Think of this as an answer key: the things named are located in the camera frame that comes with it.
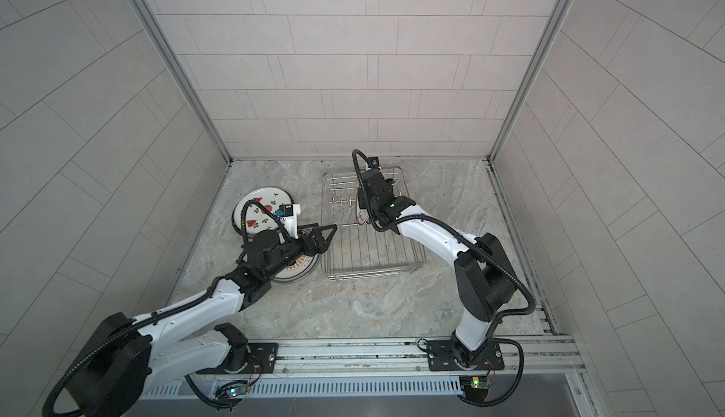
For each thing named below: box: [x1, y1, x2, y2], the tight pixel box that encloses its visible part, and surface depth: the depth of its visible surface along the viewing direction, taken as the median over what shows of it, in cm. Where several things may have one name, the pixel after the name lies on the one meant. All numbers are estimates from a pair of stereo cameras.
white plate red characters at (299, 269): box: [273, 258, 320, 283], surface depth 84 cm
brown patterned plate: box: [272, 253, 321, 284], surface depth 84 cm
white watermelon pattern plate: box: [232, 186, 294, 237], surface depth 101 cm
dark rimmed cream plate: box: [231, 203, 264, 238], surface depth 96 cm
